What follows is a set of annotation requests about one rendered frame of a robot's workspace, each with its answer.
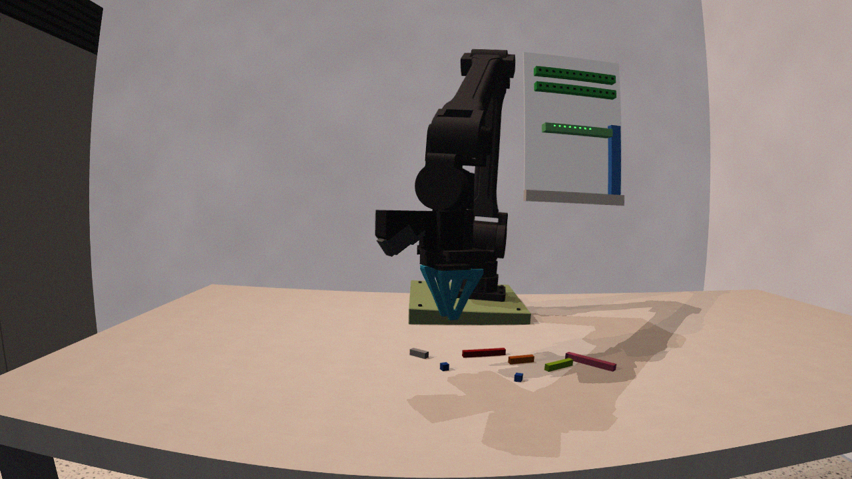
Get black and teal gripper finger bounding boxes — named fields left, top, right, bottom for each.
left=434, top=269, right=484, bottom=320
left=420, top=265, right=463, bottom=317

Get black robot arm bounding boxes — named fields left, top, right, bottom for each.
left=375, top=49, right=515, bottom=302

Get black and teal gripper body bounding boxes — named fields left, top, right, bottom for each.
left=417, top=210, right=490, bottom=271

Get lime green rod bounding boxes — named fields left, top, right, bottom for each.
left=544, top=358, right=573, bottom=372

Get orange rod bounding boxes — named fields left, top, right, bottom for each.
left=508, top=355, right=534, bottom=365

